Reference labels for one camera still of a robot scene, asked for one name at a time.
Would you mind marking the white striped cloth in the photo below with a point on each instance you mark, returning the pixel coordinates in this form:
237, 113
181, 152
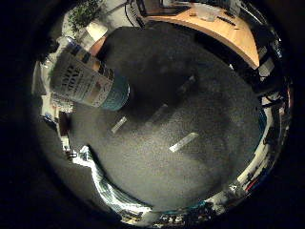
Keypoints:
108, 191

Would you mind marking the tall bushy potted plant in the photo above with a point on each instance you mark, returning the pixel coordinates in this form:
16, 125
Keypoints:
85, 14

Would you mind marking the black remote control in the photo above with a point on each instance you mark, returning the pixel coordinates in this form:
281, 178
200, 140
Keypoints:
227, 20

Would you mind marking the white tape strip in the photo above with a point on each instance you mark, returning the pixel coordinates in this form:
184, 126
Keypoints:
119, 124
158, 113
187, 83
183, 142

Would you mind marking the clear plastic container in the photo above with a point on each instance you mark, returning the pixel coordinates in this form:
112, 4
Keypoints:
207, 12

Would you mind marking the curved wooden desk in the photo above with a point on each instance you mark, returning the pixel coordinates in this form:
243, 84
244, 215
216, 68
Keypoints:
228, 35

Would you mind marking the round wooden board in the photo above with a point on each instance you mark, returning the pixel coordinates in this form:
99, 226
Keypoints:
96, 48

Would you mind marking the printed cylindrical can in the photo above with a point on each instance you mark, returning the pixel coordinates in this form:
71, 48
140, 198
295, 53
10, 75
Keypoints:
85, 81

